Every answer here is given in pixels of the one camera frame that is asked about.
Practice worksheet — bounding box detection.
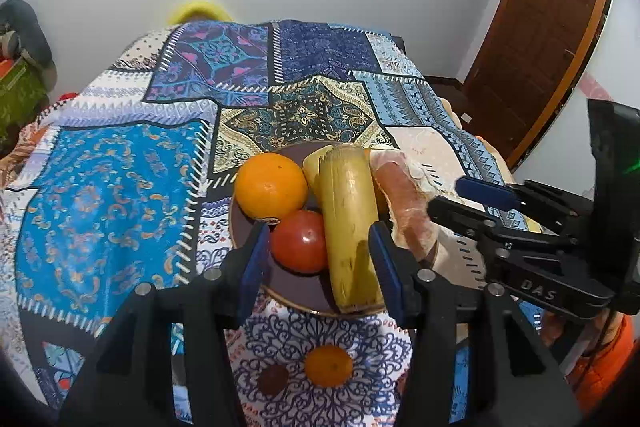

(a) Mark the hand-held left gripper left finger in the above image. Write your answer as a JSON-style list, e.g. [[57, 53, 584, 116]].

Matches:
[[60, 222, 273, 427]]

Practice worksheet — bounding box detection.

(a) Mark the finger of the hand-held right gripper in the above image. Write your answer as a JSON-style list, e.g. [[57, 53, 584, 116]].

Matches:
[[429, 196, 576, 253], [457, 179, 593, 233]]

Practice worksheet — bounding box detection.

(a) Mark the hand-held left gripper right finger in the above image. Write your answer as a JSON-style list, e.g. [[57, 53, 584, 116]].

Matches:
[[369, 222, 581, 427]]

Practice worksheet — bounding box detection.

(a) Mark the purple round plate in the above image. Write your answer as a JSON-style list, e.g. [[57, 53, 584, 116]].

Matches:
[[230, 142, 441, 318]]

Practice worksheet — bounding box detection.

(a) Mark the plastic-wrapped sausage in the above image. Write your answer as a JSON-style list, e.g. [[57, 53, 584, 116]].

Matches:
[[369, 147, 441, 258]]

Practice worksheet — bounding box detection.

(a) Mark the red tomato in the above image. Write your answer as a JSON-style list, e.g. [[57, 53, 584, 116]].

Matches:
[[271, 210, 328, 274]]

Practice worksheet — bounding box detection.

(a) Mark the yellow banana piece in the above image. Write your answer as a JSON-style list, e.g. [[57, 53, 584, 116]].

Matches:
[[318, 144, 386, 314], [302, 145, 335, 198]]

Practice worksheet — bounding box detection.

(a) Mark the large orange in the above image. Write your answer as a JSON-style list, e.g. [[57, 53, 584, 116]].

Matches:
[[235, 153, 308, 223]]

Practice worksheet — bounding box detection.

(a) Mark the small tangerine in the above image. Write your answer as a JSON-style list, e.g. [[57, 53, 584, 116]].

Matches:
[[305, 345, 354, 388]]

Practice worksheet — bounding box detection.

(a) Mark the dark red jujube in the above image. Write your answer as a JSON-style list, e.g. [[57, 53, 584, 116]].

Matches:
[[257, 364, 291, 396]]

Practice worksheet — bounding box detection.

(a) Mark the person's right forearm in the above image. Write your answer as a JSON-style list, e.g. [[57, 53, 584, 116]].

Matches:
[[565, 307, 638, 413]]

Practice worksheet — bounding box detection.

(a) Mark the person's right hand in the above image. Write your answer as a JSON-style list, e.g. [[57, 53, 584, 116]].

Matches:
[[542, 309, 591, 358]]

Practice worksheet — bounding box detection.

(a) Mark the brown wooden door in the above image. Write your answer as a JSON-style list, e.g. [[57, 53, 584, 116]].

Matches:
[[462, 0, 618, 168]]

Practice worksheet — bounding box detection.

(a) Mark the patchwork printed blanket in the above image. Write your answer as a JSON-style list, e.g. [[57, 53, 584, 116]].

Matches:
[[0, 19, 546, 427]]

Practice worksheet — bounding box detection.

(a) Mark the white wardrobe door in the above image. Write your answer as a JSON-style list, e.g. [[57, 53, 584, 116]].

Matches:
[[515, 0, 640, 208]]

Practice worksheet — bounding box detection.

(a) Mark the orange floral bedsheet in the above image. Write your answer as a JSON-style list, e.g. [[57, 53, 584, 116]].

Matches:
[[0, 122, 51, 188]]

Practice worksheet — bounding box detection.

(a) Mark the yellow plush cushion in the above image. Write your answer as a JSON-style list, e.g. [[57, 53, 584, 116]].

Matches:
[[167, 0, 236, 25]]

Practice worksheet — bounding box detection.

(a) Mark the green patterned box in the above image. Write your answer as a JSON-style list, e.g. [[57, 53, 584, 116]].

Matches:
[[0, 62, 51, 142]]

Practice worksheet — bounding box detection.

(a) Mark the grey plush toy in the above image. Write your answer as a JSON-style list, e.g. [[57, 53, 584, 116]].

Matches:
[[0, 0, 58, 72]]

